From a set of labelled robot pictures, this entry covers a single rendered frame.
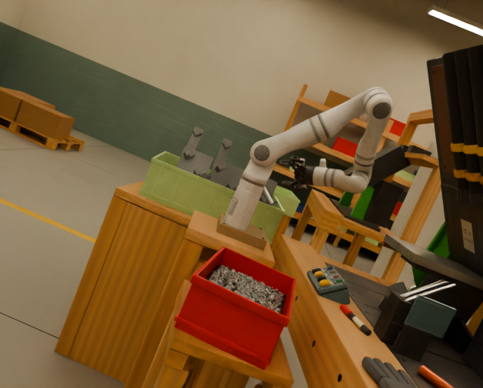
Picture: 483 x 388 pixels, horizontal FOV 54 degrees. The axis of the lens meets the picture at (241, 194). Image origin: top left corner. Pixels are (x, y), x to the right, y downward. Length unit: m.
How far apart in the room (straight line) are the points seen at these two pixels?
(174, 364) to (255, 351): 0.16
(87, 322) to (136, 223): 0.49
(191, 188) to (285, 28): 6.69
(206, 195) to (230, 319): 1.12
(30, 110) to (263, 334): 5.97
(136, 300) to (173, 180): 0.54
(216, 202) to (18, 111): 5.07
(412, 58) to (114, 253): 7.27
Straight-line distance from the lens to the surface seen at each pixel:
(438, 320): 1.18
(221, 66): 8.51
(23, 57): 9.61
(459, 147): 1.05
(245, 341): 1.00
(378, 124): 1.68
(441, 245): 1.34
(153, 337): 1.76
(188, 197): 2.06
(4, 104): 6.97
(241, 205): 1.71
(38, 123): 6.68
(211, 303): 0.99
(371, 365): 0.97
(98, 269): 2.16
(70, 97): 9.17
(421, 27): 8.87
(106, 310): 2.20
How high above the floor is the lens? 1.23
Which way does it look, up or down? 8 degrees down
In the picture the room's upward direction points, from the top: 23 degrees clockwise
